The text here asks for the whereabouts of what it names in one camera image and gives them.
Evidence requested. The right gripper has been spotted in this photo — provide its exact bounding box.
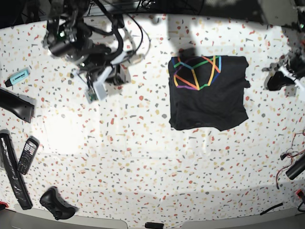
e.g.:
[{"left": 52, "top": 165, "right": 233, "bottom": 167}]
[{"left": 71, "top": 51, "right": 144, "bottom": 104}]

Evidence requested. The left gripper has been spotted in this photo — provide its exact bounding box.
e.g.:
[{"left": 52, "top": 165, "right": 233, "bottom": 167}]
[{"left": 262, "top": 54, "right": 305, "bottom": 92}]

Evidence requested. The black T-shirt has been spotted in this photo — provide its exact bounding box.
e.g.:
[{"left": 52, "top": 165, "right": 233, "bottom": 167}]
[{"left": 168, "top": 55, "right": 250, "bottom": 131}]

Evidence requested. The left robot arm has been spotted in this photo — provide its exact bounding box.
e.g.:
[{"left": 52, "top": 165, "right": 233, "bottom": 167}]
[{"left": 262, "top": 0, "right": 305, "bottom": 92}]

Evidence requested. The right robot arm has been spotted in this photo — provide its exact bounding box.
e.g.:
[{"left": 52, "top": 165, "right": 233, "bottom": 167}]
[{"left": 42, "top": 0, "right": 137, "bottom": 103}]

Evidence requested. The light blue highlighter marker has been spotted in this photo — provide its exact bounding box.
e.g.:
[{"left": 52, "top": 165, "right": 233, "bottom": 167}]
[{"left": 5, "top": 68, "right": 30, "bottom": 87}]

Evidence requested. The black TV remote control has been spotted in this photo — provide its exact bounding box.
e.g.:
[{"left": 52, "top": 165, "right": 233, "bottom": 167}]
[{"left": 17, "top": 138, "right": 39, "bottom": 175}]

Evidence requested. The long black plastic bar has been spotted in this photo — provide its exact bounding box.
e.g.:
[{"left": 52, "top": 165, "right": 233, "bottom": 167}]
[{"left": 0, "top": 133, "right": 33, "bottom": 210}]

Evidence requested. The small red clip right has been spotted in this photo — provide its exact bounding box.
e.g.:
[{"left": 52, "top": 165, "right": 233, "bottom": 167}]
[{"left": 296, "top": 189, "right": 305, "bottom": 201}]

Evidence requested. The small red clip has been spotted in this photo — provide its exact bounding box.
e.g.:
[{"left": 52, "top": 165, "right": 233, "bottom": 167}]
[
  {"left": 296, "top": 189, "right": 305, "bottom": 201},
  {"left": 0, "top": 202, "right": 8, "bottom": 211}
]

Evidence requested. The black game controller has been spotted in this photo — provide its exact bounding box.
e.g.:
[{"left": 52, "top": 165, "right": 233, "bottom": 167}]
[{"left": 40, "top": 186, "right": 78, "bottom": 220}]

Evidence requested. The small red clip left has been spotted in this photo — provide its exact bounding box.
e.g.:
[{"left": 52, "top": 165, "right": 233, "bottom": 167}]
[{"left": 0, "top": 202, "right": 8, "bottom": 211}]

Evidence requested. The small black box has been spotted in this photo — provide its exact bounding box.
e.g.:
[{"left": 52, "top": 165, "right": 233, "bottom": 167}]
[{"left": 144, "top": 222, "right": 164, "bottom": 229}]

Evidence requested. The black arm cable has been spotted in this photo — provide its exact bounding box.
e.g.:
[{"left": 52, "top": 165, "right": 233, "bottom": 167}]
[{"left": 95, "top": 0, "right": 153, "bottom": 62}]

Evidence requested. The black curved plastic handle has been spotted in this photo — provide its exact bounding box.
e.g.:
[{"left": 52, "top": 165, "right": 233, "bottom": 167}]
[{"left": 0, "top": 89, "right": 34, "bottom": 123}]

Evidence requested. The black cylinder with wires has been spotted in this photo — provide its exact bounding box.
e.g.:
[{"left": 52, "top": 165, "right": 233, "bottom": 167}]
[{"left": 286, "top": 156, "right": 305, "bottom": 180}]

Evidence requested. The black cable tie strip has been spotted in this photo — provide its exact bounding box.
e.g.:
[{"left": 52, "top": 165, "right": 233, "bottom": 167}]
[{"left": 260, "top": 203, "right": 283, "bottom": 216}]

